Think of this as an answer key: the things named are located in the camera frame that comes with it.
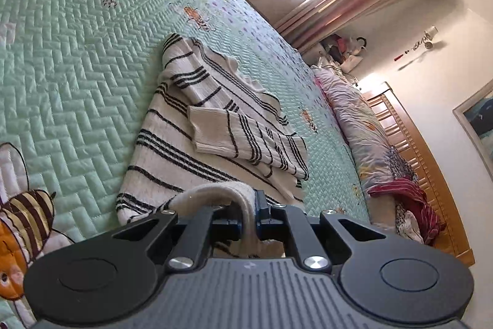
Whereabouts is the red striped cloth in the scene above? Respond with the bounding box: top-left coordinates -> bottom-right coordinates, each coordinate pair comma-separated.
368,177 -> 446,245

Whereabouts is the green quilted bee bedspread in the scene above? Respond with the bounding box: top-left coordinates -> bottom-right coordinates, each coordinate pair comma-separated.
0,0 -> 372,326

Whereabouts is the white bag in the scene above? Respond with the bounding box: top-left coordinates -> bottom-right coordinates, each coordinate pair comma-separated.
341,37 -> 367,74

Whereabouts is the bedside clutter pile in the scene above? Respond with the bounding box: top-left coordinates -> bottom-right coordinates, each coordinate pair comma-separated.
319,33 -> 346,64

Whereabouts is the wall lamp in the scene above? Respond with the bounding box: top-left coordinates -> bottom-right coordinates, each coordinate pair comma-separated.
423,26 -> 444,51

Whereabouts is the wooden headboard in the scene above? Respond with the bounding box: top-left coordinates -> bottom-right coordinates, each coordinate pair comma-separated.
364,81 -> 475,268

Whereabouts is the white black-striped sweater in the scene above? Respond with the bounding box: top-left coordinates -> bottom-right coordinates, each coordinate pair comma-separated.
116,33 -> 311,259

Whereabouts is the framed picture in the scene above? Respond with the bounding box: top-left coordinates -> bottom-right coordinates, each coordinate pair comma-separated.
452,78 -> 493,176

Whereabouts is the floral duvet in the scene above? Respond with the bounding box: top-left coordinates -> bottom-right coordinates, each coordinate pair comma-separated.
312,65 -> 425,207

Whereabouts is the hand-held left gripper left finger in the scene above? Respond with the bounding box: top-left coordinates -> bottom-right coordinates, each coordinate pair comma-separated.
111,204 -> 248,273

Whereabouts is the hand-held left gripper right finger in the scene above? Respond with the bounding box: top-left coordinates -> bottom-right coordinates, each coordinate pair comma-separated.
254,190 -> 386,273

